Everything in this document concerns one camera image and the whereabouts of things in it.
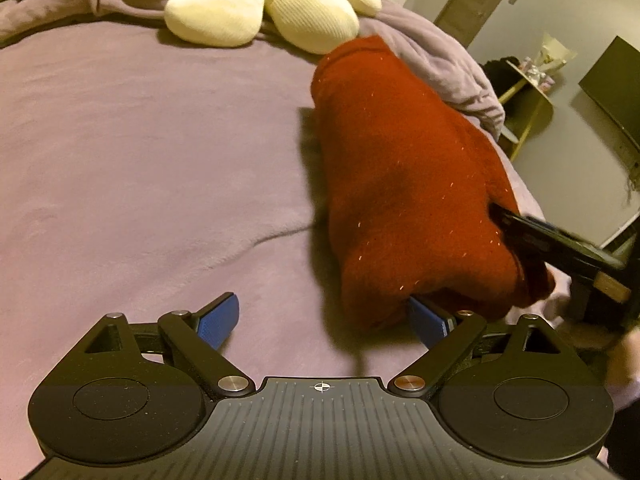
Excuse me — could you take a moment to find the red knit sweater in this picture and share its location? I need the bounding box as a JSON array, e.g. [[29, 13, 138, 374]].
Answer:
[[311, 37, 555, 330]]

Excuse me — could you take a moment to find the yellow side shelf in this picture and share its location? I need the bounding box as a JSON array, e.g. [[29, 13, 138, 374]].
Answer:
[[498, 61, 553, 162]]

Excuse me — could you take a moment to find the black bag on shelf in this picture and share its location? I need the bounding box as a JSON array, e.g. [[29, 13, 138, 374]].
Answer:
[[482, 56, 521, 98]]

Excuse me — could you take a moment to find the white flower bouquet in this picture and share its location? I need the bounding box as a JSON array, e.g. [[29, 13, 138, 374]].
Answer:
[[518, 32, 577, 92]]

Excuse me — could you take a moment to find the purple bed sheet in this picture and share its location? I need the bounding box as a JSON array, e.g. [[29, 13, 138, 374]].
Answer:
[[0, 22, 640, 480]]

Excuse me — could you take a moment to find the cream flower plush pillow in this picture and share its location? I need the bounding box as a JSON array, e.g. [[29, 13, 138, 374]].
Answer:
[[164, 0, 382, 54]]

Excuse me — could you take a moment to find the purple crumpled blanket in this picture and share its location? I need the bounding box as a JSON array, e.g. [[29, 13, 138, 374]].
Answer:
[[1, 0, 504, 136]]

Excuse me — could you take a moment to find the black wall television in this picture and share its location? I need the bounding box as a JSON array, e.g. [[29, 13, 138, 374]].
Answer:
[[578, 34, 640, 162]]

